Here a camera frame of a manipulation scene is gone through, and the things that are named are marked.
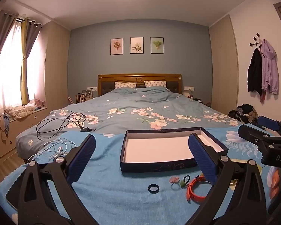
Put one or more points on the pile of dark clothes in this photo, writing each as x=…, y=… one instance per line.
x=244, y=112

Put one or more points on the black curtain rod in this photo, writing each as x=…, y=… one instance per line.
x=35, y=23

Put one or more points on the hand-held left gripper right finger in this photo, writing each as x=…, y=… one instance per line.
x=201, y=154

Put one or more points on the green framed flower picture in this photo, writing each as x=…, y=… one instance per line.
x=157, y=45

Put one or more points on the person's right hand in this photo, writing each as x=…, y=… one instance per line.
x=276, y=184

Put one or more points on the orange smartwatch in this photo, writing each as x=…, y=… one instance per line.
x=190, y=189

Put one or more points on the white wall outlet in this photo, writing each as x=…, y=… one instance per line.
x=189, y=88
x=92, y=89

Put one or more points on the small pink fan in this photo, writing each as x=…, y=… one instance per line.
x=38, y=102

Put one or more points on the white framed flower picture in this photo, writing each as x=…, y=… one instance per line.
x=136, y=45

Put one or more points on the black wall coat rack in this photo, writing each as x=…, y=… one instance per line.
x=256, y=42

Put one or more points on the dark red scarf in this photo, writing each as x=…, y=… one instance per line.
x=262, y=97

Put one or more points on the pile of light laundry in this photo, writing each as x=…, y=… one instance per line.
x=18, y=112

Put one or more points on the bed with floral duvet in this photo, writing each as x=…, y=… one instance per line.
x=131, y=112

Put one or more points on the beige window seat cabinet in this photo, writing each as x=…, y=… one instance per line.
x=21, y=126

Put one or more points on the black jacket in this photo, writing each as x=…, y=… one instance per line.
x=254, y=72

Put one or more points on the olive yellow curtain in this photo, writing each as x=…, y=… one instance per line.
x=24, y=75

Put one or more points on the blue hanging cloth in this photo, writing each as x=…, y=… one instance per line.
x=5, y=123

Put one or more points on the purple jacket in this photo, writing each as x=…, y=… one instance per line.
x=269, y=70

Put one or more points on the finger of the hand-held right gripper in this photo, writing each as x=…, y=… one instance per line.
x=250, y=132
x=268, y=121

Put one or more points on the patterned white pillow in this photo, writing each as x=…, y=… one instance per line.
x=155, y=83
x=125, y=85

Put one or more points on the pink framed flower picture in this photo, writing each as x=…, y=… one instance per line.
x=117, y=46

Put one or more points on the wooden bed headboard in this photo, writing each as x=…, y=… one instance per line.
x=140, y=77

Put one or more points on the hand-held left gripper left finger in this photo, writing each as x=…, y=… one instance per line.
x=84, y=154

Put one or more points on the grey curtain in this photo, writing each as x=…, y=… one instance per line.
x=1, y=32
x=32, y=37

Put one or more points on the light blue printed blanket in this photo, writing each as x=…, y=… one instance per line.
x=131, y=204

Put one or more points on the dark blue shallow box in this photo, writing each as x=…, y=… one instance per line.
x=154, y=150

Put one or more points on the white earphones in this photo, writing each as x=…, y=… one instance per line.
x=60, y=148

